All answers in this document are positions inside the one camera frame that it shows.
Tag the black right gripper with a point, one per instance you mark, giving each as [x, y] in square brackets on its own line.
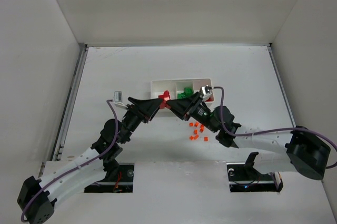
[191, 105]

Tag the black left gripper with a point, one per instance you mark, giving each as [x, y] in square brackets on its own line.
[140, 111]

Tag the green lego brick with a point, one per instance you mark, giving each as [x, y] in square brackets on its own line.
[188, 91]

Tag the red lego brick pile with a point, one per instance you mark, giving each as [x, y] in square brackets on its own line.
[165, 96]

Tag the white three-compartment container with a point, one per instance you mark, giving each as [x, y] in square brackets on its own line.
[176, 86]

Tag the green lego plate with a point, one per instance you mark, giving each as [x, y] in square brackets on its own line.
[181, 95]

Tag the red rounded lego brick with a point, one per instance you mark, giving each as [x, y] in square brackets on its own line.
[210, 99]

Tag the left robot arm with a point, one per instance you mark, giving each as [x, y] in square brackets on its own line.
[38, 198]

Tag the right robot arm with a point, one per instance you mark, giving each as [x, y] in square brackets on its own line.
[294, 150]

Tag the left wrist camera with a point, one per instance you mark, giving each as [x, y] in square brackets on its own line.
[118, 98]

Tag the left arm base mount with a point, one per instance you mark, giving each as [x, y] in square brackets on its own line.
[120, 182]

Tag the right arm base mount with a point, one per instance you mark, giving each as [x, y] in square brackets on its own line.
[244, 178]

